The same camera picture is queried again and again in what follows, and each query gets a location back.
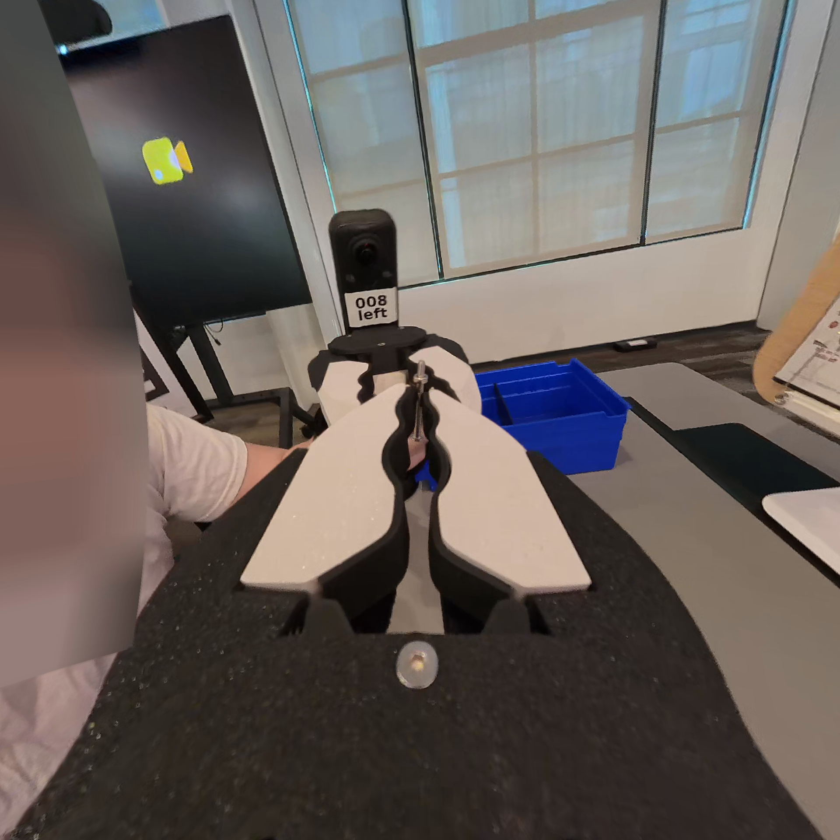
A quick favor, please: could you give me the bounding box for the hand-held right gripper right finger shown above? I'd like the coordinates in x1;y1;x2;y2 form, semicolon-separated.
423;388;592;634

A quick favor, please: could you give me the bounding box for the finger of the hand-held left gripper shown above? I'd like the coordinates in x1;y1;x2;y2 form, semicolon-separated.
425;356;483;416
318;361;411;435

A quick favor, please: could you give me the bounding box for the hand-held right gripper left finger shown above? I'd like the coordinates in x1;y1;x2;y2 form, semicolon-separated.
239;382;414;634

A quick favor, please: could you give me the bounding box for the blue plastic bin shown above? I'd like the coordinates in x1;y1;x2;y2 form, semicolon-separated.
418;358;632;490

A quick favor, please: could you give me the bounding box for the person's left forearm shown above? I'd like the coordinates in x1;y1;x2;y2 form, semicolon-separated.
239;436;322;500

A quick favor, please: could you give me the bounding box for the black display stand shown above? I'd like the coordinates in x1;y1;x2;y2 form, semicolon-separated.
167;315;316;450

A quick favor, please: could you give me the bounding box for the large black display screen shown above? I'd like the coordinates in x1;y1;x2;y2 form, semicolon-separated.
59;14;313;329

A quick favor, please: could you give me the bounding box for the framed marker sign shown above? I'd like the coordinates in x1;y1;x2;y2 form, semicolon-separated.
134;311;198;421

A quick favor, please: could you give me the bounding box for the frosted grid window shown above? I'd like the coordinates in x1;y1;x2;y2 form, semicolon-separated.
285;0;788;280

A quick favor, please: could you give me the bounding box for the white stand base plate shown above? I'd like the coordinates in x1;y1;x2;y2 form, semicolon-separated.
753;236;840;578

